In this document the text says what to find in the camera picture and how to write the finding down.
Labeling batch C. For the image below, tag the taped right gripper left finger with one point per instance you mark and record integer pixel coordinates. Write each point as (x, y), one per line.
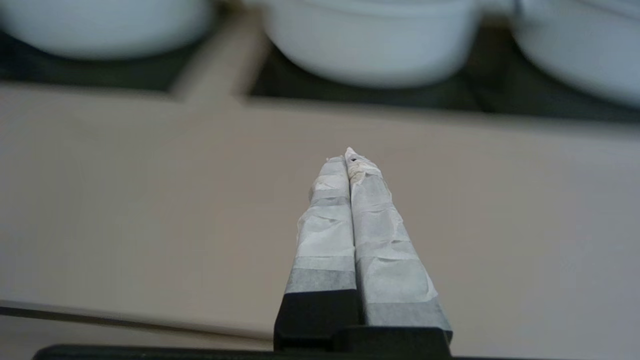
(325, 250)

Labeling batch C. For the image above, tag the white pot with steel rim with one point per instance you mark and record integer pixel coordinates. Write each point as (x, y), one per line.
(100, 27)

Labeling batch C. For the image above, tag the black induction plate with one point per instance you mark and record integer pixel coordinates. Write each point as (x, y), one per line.
(100, 72)
(480, 95)

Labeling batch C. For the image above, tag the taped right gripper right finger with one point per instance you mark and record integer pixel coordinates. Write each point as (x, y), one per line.
(390, 270)

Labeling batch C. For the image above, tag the black right induction plate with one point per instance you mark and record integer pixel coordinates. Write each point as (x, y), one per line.
(480, 95)

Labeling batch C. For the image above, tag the black left induction plate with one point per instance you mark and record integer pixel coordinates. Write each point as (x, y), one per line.
(100, 72)

